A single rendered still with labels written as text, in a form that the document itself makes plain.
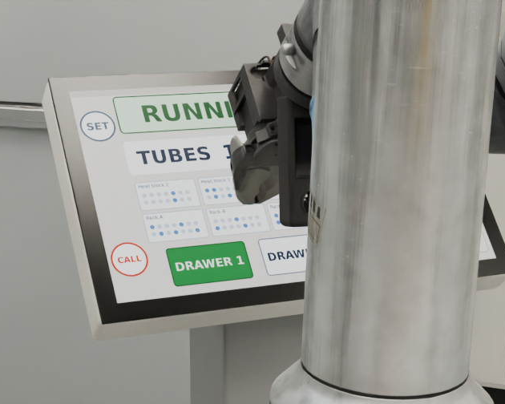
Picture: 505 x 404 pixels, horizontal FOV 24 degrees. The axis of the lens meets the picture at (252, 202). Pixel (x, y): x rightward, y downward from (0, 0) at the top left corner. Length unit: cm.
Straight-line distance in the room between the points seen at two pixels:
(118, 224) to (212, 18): 96
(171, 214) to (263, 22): 89
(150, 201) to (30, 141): 112
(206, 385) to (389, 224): 95
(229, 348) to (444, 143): 90
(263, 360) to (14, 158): 113
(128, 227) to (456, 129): 78
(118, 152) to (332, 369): 79
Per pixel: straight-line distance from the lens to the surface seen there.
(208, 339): 145
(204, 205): 132
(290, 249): 133
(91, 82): 137
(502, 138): 87
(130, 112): 136
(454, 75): 53
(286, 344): 144
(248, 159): 107
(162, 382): 238
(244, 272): 129
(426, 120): 53
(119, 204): 129
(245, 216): 133
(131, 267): 126
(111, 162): 132
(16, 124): 240
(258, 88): 106
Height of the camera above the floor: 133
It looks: 12 degrees down
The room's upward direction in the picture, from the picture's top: straight up
